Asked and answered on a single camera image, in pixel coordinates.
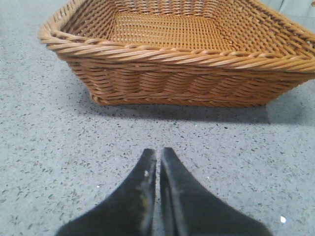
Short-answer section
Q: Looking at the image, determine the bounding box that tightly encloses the brown wicker basket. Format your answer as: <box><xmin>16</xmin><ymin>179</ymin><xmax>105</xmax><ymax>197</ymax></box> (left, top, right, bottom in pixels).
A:
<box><xmin>38</xmin><ymin>0</ymin><xmax>315</xmax><ymax>107</ymax></box>

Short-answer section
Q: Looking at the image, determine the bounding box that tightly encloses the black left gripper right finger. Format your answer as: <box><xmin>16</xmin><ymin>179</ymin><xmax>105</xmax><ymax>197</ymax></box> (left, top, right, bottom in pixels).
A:
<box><xmin>160</xmin><ymin>147</ymin><xmax>271</xmax><ymax>236</ymax></box>

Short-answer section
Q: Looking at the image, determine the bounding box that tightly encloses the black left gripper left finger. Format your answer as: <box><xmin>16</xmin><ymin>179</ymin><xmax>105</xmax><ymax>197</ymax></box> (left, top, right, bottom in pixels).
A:
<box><xmin>56</xmin><ymin>149</ymin><xmax>157</xmax><ymax>236</ymax></box>

